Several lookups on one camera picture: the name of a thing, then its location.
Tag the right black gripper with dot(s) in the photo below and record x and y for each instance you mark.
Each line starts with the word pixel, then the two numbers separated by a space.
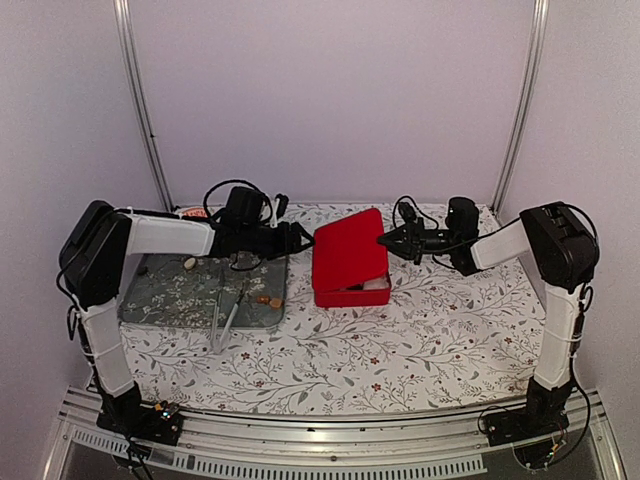
pixel 414 240

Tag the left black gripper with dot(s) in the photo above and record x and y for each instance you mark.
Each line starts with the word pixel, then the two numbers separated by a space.
pixel 291 244

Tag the red box lid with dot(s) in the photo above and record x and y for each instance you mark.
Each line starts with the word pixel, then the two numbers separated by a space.
pixel 347 253

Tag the red chocolate box base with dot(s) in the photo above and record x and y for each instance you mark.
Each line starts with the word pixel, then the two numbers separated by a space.
pixel 353 296

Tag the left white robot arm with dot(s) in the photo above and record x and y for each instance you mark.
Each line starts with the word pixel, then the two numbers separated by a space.
pixel 105 239

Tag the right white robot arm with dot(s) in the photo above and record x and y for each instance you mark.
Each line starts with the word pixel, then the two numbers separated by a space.
pixel 469 324

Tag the white plastic box insert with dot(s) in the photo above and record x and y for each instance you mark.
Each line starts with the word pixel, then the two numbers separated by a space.
pixel 379 283

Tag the red patterned small bowl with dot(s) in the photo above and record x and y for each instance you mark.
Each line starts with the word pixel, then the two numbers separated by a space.
pixel 194 212

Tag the floral tablecloth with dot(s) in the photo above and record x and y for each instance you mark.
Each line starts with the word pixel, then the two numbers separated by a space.
pixel 314 362

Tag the green floral tray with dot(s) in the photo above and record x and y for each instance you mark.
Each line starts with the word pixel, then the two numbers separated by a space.
pixel 165 294

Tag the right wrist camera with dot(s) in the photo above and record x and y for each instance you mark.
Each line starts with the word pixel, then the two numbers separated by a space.
pixel 407 212

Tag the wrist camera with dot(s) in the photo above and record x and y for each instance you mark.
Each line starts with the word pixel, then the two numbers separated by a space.
pixel 407 212
pixel 281 204

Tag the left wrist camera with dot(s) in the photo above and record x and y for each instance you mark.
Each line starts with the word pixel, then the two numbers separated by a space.
pixel 281 204

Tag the front aluminium rail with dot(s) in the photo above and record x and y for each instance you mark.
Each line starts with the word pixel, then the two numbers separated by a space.
pixel 451 443

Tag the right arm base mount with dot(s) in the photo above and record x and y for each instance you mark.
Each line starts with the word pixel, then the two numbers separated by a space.
pixel 543 413

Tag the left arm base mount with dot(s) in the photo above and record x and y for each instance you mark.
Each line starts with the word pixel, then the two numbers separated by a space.
pixel 127 415

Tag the right aluminium frame post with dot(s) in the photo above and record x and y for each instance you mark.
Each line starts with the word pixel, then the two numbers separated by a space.
pixel 531 70

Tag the aluminium frame post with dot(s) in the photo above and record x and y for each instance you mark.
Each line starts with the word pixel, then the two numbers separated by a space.
pixel 125 31
pixel 531 70

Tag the left aluminium frame post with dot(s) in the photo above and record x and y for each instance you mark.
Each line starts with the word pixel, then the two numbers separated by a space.
pixel 125 31

